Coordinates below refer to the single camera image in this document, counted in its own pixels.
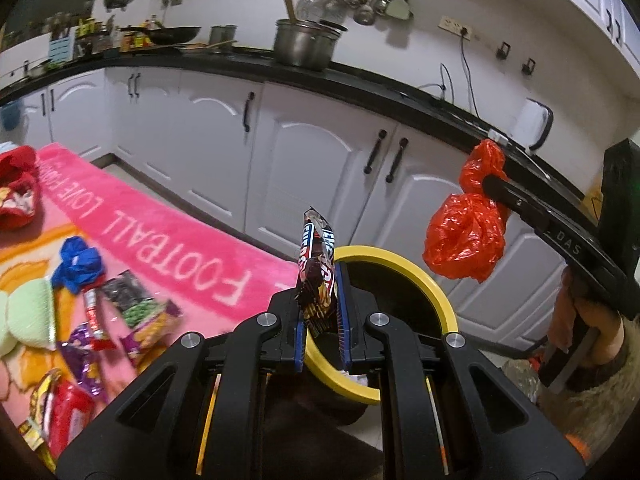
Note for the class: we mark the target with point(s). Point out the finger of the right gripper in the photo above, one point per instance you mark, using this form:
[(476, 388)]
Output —
[(603, 264)]

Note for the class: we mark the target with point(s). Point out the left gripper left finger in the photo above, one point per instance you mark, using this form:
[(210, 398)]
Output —
[(196, 412)]

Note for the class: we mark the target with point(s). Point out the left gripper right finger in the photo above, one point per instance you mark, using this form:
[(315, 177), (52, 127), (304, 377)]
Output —
[(447, 411)]

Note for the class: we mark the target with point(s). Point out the red plastic bag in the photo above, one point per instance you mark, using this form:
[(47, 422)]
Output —
[(466, 236)]

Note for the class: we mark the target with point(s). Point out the snickers bar wrapper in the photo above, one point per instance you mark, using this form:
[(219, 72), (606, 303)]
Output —
[(316, 288)]

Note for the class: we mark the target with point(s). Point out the person's right hand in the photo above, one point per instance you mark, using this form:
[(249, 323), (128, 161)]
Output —
[(569, 307)]

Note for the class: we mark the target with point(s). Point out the dark green pea snack packet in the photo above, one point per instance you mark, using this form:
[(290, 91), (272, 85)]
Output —
[(149, 319)]

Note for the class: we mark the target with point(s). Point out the red white candy wrapper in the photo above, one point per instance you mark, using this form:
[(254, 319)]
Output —
[(101, 340)]

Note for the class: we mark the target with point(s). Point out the black countertop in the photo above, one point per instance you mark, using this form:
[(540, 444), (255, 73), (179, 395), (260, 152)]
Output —
[(374, 93)]

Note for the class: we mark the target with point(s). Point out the red yellow snack packet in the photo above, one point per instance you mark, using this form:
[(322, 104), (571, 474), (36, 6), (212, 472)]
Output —
[(58, 411)]

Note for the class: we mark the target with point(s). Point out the purple candy wrapper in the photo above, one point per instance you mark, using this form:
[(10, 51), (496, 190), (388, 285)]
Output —
[(83, 361)]

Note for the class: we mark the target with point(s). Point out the pink cartoon fleece blanket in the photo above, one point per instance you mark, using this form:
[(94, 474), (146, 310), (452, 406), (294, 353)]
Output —
[(214, 278)]

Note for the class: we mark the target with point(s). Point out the white electric kettle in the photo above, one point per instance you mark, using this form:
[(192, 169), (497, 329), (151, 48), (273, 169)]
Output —
[(532, 126)]

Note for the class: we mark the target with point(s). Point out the blue crumpled plastic bag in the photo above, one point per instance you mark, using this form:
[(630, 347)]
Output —
[(80, 266)]

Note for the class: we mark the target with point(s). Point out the light green sponge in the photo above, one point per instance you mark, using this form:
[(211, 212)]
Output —
[(27, 316)]

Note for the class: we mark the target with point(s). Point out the white base cabinets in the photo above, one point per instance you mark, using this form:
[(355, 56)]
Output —
[(253, 156)]

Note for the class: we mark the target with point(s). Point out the red patterned cloth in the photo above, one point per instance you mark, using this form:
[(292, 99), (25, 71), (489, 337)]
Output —
[(20, 188)]

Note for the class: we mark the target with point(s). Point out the blue hanging basin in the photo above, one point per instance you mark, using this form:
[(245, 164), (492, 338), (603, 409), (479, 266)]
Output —
[(11, 115)]

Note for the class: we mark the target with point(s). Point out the large steel stock pot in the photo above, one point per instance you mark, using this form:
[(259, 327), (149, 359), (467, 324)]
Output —
[(306, 44)]

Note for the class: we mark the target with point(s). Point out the small steel container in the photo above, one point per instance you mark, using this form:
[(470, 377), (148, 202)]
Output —
[(222, 38)]

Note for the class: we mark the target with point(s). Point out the black wok pan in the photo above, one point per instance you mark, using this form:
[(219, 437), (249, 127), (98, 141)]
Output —
[(166, 36)]

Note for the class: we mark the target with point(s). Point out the blue dish rack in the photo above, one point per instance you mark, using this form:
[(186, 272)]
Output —
[(61, 50)]

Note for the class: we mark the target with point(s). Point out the wall power outlet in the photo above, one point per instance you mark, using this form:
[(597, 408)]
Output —
[(455, 27)]

